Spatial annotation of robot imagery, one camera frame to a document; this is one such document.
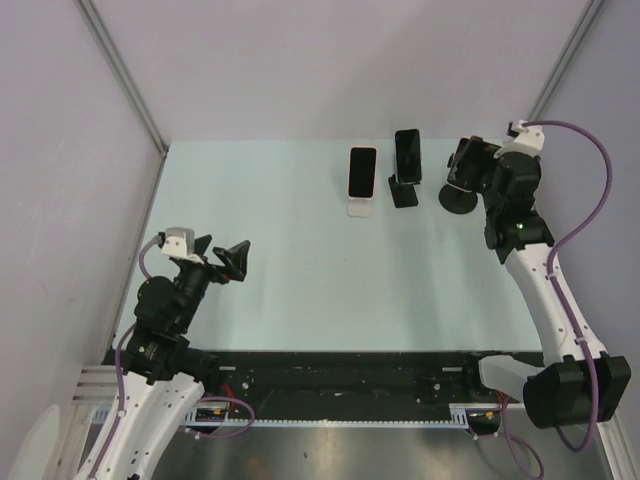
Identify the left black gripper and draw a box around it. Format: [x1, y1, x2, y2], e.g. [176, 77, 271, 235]
[175, 234, 249, 330]

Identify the pink phone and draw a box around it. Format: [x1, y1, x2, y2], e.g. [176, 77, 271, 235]
[448, 138, 476, 192]

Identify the black round-base phone stand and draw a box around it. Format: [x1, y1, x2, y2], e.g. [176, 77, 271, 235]
[438, 172, 478, 215]

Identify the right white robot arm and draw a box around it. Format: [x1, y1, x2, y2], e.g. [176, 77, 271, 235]
[446, 133, 631, 429]

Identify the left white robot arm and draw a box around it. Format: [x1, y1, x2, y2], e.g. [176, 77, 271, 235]
[75, 227, 251, 479]

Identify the black phone on stand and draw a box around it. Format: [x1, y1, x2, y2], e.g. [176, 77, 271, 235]
[394, 129, 422, 184]

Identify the black rectangular phone stand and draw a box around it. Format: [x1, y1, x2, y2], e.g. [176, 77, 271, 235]
[388, 175, 419, 209]

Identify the pink-cased phone on stand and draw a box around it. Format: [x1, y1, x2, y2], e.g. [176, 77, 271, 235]
[348, 146, 377, 199]

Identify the white phone stand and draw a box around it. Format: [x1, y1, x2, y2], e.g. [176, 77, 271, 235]
[347, 197, 373, 218]

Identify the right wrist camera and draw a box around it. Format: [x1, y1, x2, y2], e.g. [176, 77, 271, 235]
[494, 120, 545, 159]

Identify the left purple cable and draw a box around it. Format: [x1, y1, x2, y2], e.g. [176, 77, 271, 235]
[89, 238, 256, 476]

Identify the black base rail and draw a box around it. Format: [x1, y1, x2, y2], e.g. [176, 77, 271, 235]
[205, 351, 497, 420]

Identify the left aluminium frame post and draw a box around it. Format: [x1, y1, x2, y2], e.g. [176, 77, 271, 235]
[74, 0, 168, 158]

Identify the aluminium frame post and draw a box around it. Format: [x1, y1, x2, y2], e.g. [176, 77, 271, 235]
[74, 0, 168, 158]
[527, 0, 609, 120]

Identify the right aluminium frame post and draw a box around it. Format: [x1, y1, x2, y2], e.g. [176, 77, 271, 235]
[527, 0, 609, 120]

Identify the white slotted cable duct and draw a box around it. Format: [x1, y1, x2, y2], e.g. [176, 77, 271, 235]
[92, 403, 506, 431]

